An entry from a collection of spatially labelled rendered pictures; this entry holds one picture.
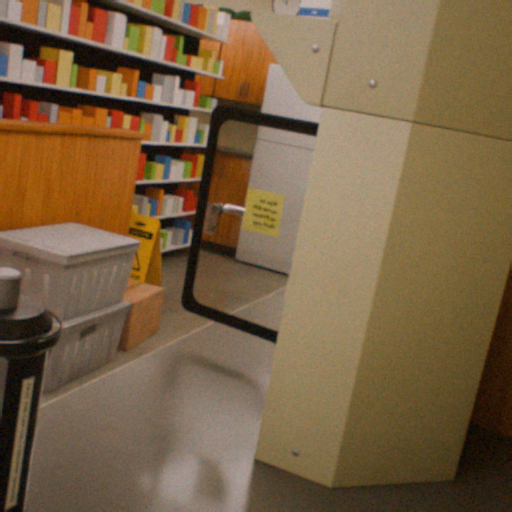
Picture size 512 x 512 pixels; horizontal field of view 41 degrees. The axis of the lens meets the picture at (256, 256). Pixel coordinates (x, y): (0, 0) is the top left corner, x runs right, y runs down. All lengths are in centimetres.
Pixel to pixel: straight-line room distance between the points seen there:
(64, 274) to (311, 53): 232
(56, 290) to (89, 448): 218
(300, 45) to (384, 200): 21
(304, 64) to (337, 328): 33
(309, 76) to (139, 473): 52
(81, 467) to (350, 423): 34
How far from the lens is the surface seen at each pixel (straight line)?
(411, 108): 82
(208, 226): 127
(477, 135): 88
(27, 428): 67
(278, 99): 610
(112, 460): 91
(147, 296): 387
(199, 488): 87
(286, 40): 87
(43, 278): 310
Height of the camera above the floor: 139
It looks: 12 degrees down
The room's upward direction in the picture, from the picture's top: 10 degrees clockwise
